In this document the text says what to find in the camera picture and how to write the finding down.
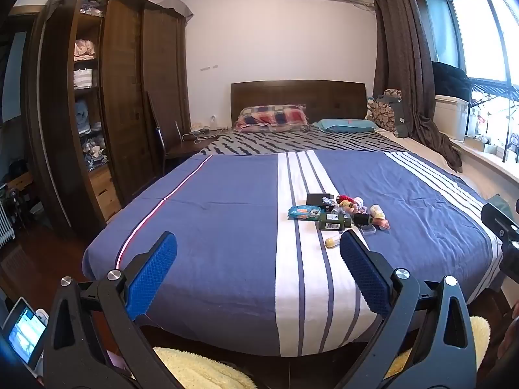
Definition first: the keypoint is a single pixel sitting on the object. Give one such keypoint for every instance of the teal pillow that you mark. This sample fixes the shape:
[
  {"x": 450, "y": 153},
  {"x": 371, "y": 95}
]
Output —
[{"x": 344, "y": 125}]

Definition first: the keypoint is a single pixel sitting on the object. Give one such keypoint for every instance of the plaid pillow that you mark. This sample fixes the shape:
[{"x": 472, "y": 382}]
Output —
[{"x": 273, "y": 116}]

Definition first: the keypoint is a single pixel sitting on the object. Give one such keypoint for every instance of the small clear plastic case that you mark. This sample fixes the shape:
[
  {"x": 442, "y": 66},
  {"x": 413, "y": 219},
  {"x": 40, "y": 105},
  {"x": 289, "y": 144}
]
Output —
[{"x": 367, "y": 230}]

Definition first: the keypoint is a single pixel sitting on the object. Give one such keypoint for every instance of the green box with barcode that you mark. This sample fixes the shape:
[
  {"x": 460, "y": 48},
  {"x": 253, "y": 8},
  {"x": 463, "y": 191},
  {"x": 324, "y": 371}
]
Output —
[{"x": 334, "y": 221}]

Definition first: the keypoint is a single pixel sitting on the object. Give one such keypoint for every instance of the brown curtain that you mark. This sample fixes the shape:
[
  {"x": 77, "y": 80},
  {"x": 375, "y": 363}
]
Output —
[{"x": 399, "y": 48}]

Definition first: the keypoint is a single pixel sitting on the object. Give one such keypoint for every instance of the yellow capsule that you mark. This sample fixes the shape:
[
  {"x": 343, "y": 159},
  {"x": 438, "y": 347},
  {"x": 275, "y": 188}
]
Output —
[{"x": 331, "y": 242}]

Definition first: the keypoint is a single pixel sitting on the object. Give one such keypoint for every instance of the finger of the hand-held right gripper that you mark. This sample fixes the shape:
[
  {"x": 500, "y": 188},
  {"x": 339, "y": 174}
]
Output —
[{"x": 496, "y": 219}]

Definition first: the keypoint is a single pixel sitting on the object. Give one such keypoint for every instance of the white striped folded clothes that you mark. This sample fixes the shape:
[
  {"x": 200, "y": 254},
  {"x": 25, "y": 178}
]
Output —
[{"x": 84, "y": 78}]

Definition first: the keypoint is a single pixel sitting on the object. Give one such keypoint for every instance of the yellow capped small bottle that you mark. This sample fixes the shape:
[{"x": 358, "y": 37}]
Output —
[{"x": 377, "y": 210}]

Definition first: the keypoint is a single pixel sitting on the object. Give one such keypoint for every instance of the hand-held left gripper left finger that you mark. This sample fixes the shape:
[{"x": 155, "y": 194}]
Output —
[{"x": 153, "y": 273}]

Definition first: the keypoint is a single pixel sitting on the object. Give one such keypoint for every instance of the red yellow plush toy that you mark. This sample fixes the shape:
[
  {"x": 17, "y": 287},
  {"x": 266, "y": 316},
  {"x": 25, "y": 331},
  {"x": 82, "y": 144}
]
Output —
[{"x": 345, "y": 202}]

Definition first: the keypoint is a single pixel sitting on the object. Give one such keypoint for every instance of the window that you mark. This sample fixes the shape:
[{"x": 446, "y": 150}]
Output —
[{"x": 478, "y": 32}]

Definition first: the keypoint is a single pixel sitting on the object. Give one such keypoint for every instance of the light blue folded clothes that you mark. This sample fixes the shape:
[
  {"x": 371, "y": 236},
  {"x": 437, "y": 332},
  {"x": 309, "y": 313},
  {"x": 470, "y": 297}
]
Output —
[{"x": 84, "y": 115}]

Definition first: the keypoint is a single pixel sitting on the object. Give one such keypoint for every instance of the dark wooden wardrobe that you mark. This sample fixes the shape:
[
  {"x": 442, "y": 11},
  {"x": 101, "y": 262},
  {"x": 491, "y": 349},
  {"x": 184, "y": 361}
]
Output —
[{"x": 121, "y": 89}]

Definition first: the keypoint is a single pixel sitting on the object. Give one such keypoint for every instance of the black flat box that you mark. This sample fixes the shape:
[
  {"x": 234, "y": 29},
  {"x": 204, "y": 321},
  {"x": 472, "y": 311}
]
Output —
[{"x": 318, "y": 199}]

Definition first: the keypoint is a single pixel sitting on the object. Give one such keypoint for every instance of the dark wooden headboard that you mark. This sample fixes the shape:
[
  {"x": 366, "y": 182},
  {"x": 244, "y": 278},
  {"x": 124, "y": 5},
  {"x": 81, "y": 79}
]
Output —
[{"x": 298, "y": 93}]

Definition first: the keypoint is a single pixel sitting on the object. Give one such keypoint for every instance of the black cloth bundle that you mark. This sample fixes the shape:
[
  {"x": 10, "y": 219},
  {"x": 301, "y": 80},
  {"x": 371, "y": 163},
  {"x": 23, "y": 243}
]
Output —
[{"x": 450, "y": 79}]

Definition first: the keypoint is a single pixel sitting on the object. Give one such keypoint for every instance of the patterned brown bag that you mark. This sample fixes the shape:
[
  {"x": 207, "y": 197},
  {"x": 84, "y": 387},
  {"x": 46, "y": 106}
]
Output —
[{"x": 385, "y": 111}]

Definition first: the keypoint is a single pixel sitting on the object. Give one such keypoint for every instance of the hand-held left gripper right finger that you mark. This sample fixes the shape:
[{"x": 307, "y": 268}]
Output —
[{"x": 364, "y": 273}]

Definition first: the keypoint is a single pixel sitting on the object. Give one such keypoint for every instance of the small white round container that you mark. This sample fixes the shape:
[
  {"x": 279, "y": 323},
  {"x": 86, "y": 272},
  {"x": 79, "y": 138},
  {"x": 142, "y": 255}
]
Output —
[{"x": 359, "y": 201}]

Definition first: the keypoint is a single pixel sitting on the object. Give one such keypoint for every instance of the zebra striped blanket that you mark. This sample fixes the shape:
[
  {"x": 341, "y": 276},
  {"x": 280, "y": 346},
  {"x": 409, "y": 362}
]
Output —
[{"x": 284, "y": 142}]

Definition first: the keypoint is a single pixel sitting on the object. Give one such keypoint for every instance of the wooden nightstand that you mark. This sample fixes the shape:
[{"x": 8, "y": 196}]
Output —
[{"x": 182, "y": 148}]

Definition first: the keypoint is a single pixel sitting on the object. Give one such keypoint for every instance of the pink folded clothes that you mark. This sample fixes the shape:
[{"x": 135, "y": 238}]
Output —
[{"x": 84, "y": 50}]

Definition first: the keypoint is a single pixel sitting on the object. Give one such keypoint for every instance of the blue wet wipe packet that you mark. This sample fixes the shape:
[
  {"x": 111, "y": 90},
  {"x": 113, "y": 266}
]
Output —
[{"x": 303, "y": 212}]

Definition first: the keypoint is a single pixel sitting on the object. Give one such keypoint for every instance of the white-framed screen device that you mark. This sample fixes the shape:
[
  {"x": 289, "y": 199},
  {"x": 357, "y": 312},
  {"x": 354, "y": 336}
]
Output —
[{"x": 25, "y": 330}]

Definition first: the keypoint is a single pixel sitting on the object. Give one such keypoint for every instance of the small dark bottle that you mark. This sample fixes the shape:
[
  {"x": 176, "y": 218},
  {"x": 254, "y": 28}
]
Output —
[{"x": 363, "y": 220}]

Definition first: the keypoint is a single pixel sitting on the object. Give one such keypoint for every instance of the white storage box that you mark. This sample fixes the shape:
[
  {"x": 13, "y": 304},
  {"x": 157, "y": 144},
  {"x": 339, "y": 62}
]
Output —
[{"x": 452, "y": 117}]

